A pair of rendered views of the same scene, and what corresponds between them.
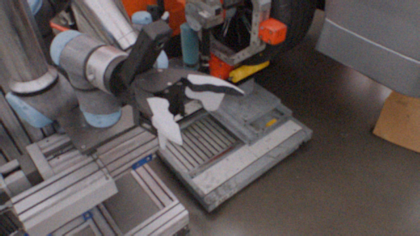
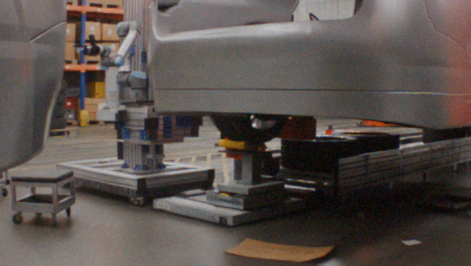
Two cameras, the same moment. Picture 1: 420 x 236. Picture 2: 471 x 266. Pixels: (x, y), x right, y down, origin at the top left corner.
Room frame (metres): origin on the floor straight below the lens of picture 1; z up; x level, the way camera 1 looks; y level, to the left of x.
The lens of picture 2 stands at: (0.93, -4.53, 0.91)
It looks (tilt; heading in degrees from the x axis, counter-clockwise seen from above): 4 degrees down; 83
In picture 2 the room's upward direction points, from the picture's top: straight up
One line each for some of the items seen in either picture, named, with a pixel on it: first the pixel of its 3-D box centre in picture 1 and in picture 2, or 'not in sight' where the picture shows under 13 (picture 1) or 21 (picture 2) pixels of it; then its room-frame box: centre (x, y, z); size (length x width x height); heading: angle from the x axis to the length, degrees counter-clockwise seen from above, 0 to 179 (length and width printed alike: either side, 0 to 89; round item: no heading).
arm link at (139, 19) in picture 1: (141, 29); not in sight; (1.16, 0.28, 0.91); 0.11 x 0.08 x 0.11; 165
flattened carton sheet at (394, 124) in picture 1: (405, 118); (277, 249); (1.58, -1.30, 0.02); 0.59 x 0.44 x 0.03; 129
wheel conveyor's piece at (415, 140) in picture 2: not in sight; (443, 150); (4.29, 2.02, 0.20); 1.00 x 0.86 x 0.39; 39
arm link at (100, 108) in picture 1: (104, 94); (106, 62); (0.52, 0.22, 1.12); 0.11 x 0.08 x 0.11; 144
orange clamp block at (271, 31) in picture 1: (272, 31); not in sight; (1.25, -0.25, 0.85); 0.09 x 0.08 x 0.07; 39
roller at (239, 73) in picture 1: (249, 68); (232, 144); (1.46, -0.20, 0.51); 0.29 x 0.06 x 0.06; 129
